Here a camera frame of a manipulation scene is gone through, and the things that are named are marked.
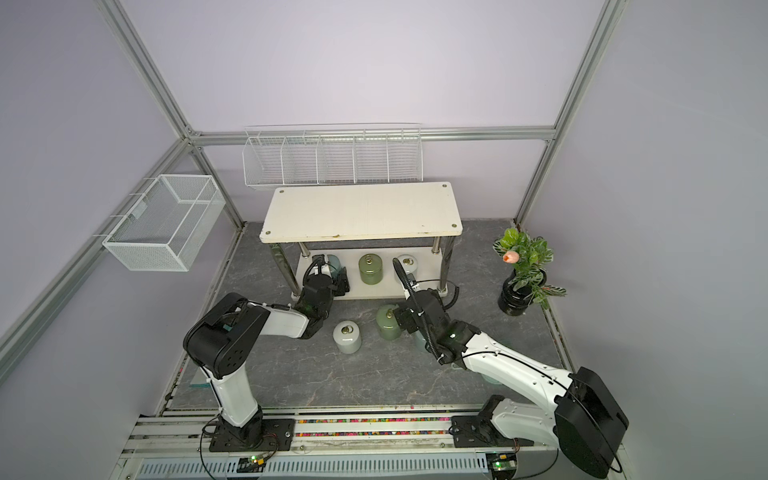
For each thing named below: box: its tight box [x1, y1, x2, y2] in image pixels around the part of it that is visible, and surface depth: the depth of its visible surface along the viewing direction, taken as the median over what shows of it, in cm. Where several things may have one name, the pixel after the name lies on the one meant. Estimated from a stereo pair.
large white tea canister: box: [333, 320, 362, 355], surface depth 85 cm
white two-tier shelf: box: [259, 182, 463, 303], surface depth 80 cm
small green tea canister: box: [358, 253, 383, 285], surface depth 93 cm
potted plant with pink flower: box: [493, 227, 567, 316], surface depth 78 cm
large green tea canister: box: [376, 304, 401, 340], surface depth 87 cm
